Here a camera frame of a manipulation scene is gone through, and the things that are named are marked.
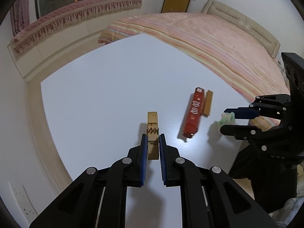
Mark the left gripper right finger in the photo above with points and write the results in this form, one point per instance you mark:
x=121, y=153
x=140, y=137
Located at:
x=162, y=145

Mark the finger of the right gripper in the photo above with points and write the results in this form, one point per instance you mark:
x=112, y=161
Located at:
x=240, y=131
x=243, y=113

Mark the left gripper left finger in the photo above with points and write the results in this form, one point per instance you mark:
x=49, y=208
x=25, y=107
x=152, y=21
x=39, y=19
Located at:
x=143, y=158

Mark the green tissue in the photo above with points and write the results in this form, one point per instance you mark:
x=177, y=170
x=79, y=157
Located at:
x=226, y=119

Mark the red cardboard box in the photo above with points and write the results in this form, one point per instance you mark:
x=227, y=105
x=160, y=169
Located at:
x=193, y=118

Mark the brown wooden strip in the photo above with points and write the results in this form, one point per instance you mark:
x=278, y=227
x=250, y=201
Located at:
x=208, y=102

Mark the striped bed cover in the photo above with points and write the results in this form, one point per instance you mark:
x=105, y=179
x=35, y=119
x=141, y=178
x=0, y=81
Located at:
x=232, y=54

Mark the beige bed headboard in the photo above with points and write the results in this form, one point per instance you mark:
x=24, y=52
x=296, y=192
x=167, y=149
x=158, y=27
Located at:
x=227, y=13

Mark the yellow framed board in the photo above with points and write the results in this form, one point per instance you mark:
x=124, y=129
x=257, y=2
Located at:
x=175, y=6

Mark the pink fringed sill cover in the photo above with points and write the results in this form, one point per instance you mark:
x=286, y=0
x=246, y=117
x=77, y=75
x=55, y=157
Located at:
x=66, y=16

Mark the pink curtain left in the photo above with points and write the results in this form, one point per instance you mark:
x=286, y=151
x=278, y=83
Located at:
x=19, y=14

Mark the wall power socket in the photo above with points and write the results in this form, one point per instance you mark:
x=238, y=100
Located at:
x=24, y=202

